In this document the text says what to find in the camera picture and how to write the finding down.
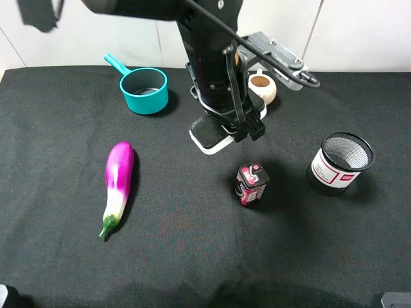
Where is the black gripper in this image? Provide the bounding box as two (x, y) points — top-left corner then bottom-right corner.
(186, 44), (266, 142)

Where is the black and white board eraser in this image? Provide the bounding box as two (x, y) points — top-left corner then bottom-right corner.
(189, 94), (267, 155)

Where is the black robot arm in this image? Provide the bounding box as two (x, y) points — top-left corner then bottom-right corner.
(83, 1), (265, 142)

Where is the grey object bottom right corner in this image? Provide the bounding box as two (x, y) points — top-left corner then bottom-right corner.
(381, 292), (411, 308)

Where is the cream ceramic teapot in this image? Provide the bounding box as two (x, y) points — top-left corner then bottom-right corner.
(248, 69), (277, 105)

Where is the small red patterned tin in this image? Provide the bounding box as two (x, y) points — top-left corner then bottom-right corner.
(234, 162), (270, 207)

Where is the black mesh pen holder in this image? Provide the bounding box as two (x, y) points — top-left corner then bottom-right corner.
(307, 132), (376, 196)

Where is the black tablecloth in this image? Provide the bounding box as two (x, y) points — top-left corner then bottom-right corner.
(1, 66), (410, 307)

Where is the purple toy eggplant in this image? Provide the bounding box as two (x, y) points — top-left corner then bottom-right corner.
(99, 141), (134, 238)

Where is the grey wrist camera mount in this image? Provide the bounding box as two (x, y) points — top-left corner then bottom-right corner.
(239, 31), (320, 91)

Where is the teal saucepan with handle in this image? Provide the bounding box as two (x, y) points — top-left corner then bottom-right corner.
(104, 54), (169, 115)

